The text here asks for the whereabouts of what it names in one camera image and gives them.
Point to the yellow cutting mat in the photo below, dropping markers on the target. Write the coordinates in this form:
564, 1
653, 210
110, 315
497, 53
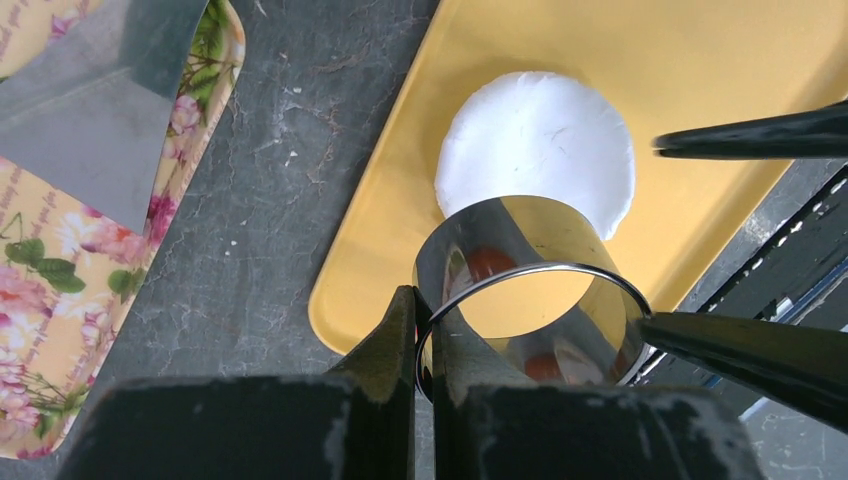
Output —
664, 65

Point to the white dough ball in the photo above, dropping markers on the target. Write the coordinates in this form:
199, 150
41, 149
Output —
539, 134

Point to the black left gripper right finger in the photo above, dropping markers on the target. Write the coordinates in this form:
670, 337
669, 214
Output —
492, 422

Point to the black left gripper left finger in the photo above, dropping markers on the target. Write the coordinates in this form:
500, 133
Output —
354, 421

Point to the metal scraper with wooden handle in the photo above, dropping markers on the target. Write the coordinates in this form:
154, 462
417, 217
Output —
89, 114

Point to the floral pattern tray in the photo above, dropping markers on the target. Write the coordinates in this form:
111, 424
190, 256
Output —
69, 274

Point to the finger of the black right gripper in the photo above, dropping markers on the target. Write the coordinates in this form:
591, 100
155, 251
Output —
800, 367
815, 134

